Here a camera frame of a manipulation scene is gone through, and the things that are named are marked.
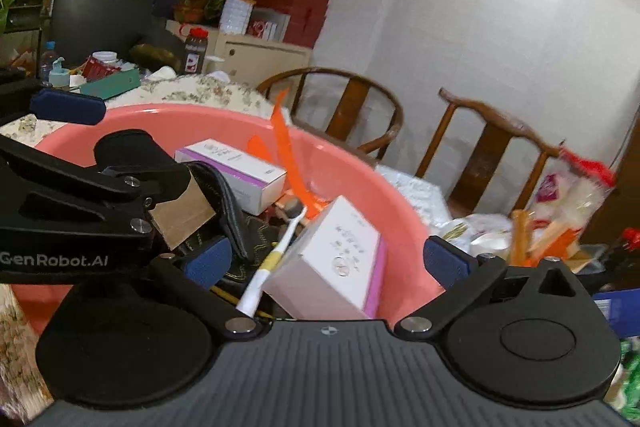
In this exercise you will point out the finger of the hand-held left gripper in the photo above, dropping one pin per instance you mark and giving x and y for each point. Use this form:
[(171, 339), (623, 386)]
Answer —
[(67, 107), (75, 187)]

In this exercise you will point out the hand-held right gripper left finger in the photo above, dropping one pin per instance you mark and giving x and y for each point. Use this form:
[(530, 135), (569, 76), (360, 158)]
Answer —
[(207, 259)]

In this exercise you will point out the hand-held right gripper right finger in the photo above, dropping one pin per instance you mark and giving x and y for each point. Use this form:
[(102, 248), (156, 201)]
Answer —
[(445, 262)]

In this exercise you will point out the brown cardboard piece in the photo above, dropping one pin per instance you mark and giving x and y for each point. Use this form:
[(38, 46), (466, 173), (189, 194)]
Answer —
[(182, 217)]

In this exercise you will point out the white toothbrush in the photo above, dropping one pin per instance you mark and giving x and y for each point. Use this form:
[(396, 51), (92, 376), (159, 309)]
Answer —
[(267, 267)]

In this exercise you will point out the small white and purple box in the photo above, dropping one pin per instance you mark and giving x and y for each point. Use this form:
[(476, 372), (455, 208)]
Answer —
[(235, 167)]

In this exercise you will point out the large white and purple box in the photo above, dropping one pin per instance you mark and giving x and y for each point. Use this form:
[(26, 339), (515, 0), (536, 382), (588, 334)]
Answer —
[(340, 257)]

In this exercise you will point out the orange plastic strip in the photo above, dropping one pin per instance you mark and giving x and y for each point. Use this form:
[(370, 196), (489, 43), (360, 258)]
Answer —
[(287, 142)]

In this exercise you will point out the pink plastic basin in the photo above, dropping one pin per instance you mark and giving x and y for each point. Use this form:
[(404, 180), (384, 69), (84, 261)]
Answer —
[(350, 147)]

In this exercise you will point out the floral cloth desktop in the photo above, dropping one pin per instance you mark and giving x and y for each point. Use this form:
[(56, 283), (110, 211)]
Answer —
[(200, 94)]

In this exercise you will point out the teal pump bottle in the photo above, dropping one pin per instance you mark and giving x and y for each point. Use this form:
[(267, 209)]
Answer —
[(59, 74)]

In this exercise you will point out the white plastic bag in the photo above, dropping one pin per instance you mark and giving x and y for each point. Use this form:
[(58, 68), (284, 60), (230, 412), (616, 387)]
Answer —
[(475, 232)]

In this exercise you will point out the clear water bottle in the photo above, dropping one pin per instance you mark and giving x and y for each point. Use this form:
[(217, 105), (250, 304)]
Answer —
[(47, 62)]

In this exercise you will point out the teal box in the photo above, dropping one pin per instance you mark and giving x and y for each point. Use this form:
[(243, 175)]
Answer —
[(112, 84)]

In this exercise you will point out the red packet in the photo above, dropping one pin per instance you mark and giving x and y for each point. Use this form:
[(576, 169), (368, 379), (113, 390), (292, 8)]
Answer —
[(100, 68)]

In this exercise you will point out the white bubble wrap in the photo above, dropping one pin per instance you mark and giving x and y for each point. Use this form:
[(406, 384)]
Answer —
[(415, 192)]

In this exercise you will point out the black monitor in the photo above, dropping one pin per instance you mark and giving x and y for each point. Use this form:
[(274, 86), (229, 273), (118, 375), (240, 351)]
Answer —
[(100, 27)]

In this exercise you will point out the wooden armchair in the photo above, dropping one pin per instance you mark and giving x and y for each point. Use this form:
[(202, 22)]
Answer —
[(490, 147), (340, 107)]

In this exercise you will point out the dark jar with red lid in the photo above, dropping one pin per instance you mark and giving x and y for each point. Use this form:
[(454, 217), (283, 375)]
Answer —
[(196, 52)]

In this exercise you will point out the clear snack bag red top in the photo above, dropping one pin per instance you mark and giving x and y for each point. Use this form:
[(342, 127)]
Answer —
[(575, 202)]

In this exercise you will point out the large blue box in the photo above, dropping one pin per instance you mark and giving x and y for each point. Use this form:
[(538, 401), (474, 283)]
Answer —
[(620, 312)]

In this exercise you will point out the cream cabinet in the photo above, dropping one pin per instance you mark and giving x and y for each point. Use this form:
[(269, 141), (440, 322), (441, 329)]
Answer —
[(260, 57)]

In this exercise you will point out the red and white box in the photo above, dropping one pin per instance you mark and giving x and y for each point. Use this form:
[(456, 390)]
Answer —
[(267, 27)]

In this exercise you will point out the green plastic bag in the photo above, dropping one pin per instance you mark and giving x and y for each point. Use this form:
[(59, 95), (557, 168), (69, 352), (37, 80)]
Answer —
[(631, 377)]

